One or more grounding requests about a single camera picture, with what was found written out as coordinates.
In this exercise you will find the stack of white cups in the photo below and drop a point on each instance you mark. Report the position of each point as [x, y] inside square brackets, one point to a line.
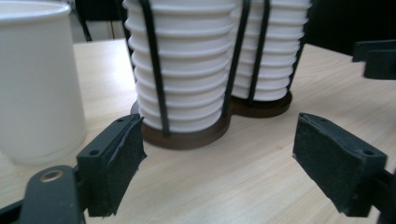
[277, 62]
[193, 62]

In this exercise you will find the black folding chair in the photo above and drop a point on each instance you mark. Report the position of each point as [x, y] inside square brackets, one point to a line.
[99, 11]

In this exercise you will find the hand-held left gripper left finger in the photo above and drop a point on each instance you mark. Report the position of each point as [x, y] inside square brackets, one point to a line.
[109, 168]

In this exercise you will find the white disposable paper cup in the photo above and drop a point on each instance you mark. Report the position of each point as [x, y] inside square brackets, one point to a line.
[37, 87]

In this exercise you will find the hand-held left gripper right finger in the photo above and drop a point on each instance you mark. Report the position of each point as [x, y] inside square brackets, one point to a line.
[336, 165]

